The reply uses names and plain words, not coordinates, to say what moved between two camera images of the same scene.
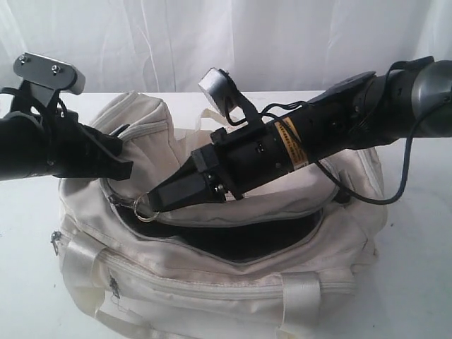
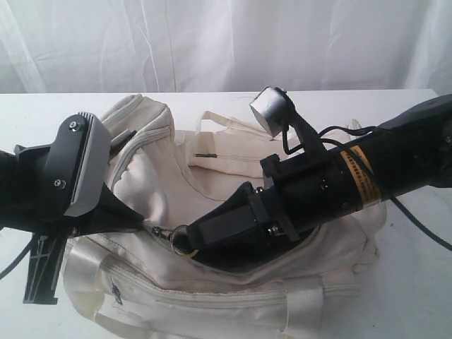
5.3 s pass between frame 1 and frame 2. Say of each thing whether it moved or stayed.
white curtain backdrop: stayed
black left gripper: moved
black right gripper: moved
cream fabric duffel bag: stayed
